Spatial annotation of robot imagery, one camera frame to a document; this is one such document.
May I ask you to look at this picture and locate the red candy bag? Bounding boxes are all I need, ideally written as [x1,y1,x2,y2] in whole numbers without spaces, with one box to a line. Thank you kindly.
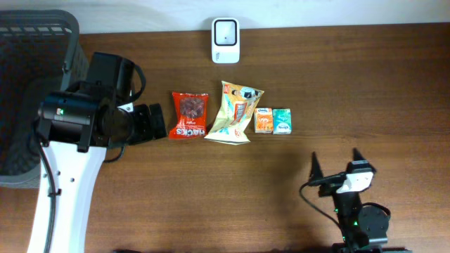
[169,92,209,139]

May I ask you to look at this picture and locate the green tissue pack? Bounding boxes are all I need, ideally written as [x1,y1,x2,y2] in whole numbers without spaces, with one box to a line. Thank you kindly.
[273,108,292,134]

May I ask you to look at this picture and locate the orange tissue pack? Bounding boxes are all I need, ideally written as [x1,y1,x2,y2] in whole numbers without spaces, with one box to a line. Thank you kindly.
[254,108,274,134]

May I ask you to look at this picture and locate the beige snack bag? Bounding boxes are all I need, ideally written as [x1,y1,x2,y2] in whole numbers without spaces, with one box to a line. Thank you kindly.
[205,81,264,145]

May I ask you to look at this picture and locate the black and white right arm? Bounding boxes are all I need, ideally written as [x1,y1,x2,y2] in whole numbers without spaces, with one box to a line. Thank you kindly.
[299,148,408,253]

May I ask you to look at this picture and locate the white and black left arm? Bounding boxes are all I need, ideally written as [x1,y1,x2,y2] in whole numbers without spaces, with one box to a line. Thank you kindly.
[27,53,167,252]

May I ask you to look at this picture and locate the white barcode scanner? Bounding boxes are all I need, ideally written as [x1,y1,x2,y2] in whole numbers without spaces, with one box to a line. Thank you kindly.
[211,18,240,64]

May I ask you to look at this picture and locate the grey plastic mesh basket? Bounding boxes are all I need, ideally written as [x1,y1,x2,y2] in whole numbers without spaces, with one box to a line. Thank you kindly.
[1,10,89,188]

